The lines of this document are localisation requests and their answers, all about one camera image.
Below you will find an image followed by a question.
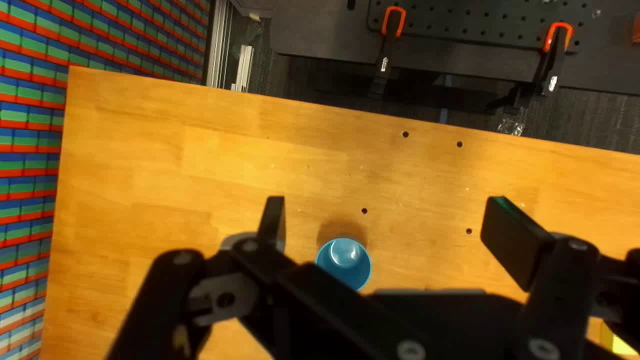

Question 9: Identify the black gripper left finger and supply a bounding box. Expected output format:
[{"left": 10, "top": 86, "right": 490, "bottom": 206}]
[{"left": 105, "top": 197, "right": 314, "bottom": 360}]

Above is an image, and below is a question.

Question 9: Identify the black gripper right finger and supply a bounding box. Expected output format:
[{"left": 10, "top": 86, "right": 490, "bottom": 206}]
[{"left": 480, "top": 197, "right": 640, "bottom": 360}]

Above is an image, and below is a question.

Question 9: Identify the yellow block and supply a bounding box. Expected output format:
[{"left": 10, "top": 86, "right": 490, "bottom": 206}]
[{"left": 601, "top": 334, "right": 638, "bottom": 358}]

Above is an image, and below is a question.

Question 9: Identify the blue plastic cup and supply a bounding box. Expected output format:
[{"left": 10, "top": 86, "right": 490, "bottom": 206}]
[{"left": 315, "top": 239, "right": 371, "bottom": 291}]

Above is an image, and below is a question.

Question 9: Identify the black perforated breadboard plate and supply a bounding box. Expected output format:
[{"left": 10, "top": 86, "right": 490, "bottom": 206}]
[{"left": 267, "top": 0, "right": 640, "bottom": 97}]

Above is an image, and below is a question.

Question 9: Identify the black orange-handled clamp right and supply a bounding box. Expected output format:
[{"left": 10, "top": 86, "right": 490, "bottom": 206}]
[{"left": 494, "top": 22, "right": 573, "bottom": 137}]

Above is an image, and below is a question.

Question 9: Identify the black orange-handled clamp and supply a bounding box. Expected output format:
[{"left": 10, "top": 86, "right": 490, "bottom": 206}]
[
  {"left": 369, "top": 5, "right": 406, "bottom": 100},
  {"left": 494, "top": 22, "right": 573, "bottom": 137}
]

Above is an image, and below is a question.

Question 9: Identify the black orange-handled clamp left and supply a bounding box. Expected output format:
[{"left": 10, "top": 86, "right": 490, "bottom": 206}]
[{"left": 369, "top": 5, "right": 406, "bottom": 100}]

